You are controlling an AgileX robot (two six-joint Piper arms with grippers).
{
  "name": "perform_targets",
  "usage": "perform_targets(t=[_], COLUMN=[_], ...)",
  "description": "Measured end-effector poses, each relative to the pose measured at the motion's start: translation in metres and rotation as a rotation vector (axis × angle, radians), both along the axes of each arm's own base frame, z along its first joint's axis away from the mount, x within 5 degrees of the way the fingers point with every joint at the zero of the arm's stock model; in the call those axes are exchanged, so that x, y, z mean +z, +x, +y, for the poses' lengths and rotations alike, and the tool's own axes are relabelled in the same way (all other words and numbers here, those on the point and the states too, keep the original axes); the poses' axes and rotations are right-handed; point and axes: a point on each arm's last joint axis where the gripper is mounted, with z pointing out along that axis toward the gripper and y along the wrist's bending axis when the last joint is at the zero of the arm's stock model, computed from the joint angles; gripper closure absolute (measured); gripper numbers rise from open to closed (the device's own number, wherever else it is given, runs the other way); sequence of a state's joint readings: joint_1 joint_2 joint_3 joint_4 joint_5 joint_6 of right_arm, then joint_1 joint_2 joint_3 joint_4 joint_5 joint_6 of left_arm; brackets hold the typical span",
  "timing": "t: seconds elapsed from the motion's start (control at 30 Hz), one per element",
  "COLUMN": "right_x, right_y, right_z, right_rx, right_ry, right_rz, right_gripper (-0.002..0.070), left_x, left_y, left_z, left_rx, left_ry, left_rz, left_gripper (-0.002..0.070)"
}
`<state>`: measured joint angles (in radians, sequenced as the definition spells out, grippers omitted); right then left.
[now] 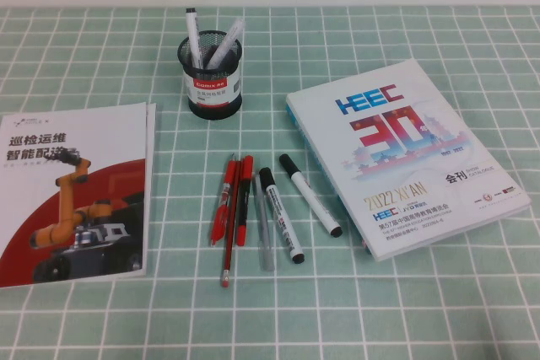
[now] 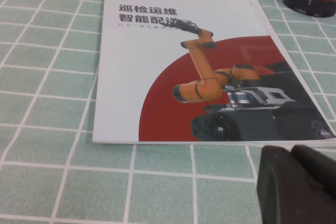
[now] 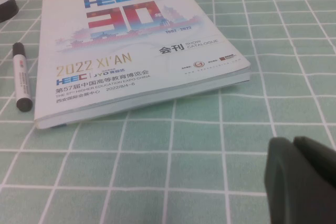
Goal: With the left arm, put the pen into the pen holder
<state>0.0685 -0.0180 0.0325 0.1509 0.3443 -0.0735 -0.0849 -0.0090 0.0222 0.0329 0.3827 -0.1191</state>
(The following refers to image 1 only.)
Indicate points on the black mesh pen holder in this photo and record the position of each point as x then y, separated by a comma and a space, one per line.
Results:
215, 103

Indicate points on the plain white marker black caps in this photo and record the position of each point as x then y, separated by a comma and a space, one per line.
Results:
312, 197

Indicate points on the clear grey pen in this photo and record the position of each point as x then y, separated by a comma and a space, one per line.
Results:
266, 246

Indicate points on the red black pencil with eraser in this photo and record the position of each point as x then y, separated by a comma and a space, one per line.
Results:
228, 259

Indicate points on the red and black marker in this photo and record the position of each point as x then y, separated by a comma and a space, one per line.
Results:
241, 233

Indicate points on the red gel pen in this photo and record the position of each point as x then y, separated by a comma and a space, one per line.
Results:
219, 225

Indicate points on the white HEEC catalogue book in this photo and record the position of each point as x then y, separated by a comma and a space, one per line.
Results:
401, 166

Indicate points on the white pen with black cap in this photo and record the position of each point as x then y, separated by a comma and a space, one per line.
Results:
193, 35

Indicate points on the white translucent capped pen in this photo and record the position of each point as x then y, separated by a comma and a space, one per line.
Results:
228, 37

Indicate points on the white marker with printed label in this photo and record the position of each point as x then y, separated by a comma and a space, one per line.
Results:
282, 221

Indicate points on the white brochure underneath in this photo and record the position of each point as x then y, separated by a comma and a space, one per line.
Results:
150, 132

